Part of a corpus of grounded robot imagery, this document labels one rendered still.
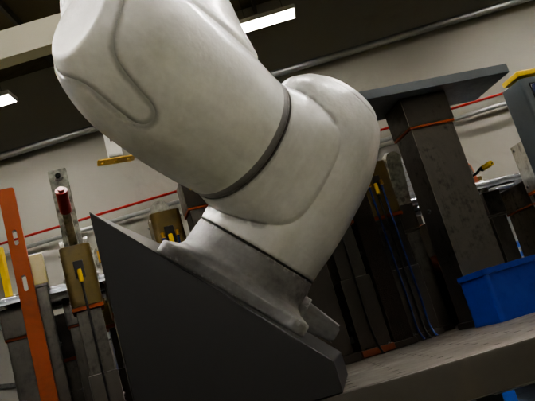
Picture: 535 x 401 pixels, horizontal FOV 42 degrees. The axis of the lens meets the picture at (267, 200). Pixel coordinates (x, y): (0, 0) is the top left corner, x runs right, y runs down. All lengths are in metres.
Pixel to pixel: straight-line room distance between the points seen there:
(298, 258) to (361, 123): 0.17
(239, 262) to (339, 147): 0.17
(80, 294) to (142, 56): 0.75
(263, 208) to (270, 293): 0.09
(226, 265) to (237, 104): 0.18
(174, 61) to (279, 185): 0.18
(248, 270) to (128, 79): 0.24
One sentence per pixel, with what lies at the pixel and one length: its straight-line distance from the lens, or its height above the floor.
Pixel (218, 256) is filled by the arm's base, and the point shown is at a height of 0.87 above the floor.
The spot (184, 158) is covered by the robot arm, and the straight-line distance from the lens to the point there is 0.68.
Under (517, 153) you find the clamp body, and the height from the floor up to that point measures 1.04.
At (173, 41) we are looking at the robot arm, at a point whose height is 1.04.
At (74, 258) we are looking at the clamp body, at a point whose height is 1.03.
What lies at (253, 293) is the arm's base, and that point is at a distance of 0.74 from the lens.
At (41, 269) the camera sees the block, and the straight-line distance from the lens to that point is 1.40.
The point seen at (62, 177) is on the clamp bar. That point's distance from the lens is 1.40.
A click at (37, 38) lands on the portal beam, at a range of 5.30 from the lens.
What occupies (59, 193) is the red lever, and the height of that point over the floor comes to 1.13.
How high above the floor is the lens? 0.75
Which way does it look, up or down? 13 degrees up
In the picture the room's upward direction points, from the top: 17 degrees counter-clockwise
